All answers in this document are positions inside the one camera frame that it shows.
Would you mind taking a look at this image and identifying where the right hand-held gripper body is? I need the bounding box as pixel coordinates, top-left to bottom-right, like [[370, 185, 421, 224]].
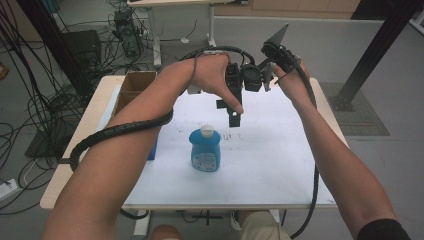
[[260, 23, 303, 93]]

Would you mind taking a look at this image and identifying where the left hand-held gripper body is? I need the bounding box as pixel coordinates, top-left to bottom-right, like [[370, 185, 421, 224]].
[[225, 62, 265, 107]]

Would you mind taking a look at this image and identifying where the blue bottle with white cap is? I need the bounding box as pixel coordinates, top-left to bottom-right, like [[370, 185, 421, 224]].
[[188, 124, 222, 173]]

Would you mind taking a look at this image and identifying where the person's left hand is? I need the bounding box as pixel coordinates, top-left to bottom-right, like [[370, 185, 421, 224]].
[[190, 53, 245, 116]]

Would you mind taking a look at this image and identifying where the person's right hand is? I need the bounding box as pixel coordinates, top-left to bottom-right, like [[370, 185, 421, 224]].
[[272, 61, 317, 108]]

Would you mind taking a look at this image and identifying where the small blue box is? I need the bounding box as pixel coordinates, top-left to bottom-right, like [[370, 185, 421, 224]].
[[147, 137, 159, 161]]

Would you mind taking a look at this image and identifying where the open cardboard box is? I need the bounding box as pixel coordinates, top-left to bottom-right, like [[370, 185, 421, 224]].
[[112, 70, 158, 117]]

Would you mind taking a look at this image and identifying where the white desk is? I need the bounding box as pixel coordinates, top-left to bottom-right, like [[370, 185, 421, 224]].
[[126, 0, 250, 69]]

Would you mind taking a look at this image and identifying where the person's white shoe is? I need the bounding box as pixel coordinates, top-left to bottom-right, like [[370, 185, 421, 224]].
[[230, 210, 242, 232]]

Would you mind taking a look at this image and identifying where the person's beige shorts leg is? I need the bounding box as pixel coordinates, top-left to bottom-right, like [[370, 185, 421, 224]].
[[239, 209, 292, 240]]

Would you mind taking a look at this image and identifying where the person's bare knee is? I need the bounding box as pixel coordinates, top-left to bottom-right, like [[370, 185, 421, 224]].
[[149, 224, 185, 240]]

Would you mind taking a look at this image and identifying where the white table leg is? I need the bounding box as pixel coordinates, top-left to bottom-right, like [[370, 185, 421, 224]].
[[132, 209, 152, 240]]

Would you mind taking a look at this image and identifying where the black equipment case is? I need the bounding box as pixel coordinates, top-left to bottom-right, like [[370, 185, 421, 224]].
[[62, 29, 103, 68]]

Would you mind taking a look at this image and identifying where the black floor mat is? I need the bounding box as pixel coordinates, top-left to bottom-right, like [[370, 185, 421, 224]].
[[24, 109, 86, 160]]

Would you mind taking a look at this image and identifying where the black sleeve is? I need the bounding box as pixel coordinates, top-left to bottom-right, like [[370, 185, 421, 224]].
[[355, 218, 414, 240]]

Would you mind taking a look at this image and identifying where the white power strip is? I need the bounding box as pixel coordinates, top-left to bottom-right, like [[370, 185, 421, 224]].
[[0, 178, 19, 202]]

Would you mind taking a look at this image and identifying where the black metal frame post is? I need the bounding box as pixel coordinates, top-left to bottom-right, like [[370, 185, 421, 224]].
[[15, 0, 96, 103], [329, 0, 424, 112]]

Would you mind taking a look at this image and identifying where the black corrugated left gripper cable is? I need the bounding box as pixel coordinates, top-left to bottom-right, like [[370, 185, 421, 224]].
[[68, 45, 257, 173]]

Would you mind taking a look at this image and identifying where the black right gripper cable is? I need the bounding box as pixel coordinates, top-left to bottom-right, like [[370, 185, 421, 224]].
[[274, 61, 320, 240]]

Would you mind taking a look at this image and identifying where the bundle of black floor cables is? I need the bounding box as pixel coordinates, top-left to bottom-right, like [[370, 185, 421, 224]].
[[0, 0, 161, 216]]

